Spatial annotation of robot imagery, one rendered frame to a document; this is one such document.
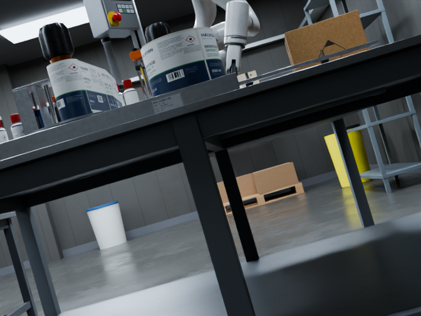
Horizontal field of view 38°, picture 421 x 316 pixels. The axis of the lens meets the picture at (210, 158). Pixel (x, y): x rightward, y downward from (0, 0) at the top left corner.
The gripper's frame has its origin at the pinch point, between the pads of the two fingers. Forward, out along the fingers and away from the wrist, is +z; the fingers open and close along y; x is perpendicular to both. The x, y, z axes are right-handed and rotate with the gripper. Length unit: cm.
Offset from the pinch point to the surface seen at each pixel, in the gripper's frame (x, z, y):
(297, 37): 23.8, -23.7, -19.8
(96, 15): -53, -25, -2
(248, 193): 5, 76, -718
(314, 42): 30.9, -22.2, -19.5
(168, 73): -13, 6, 74
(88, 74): -39, 5, 55
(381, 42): 148, -119, -480
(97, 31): -53, -19, -3
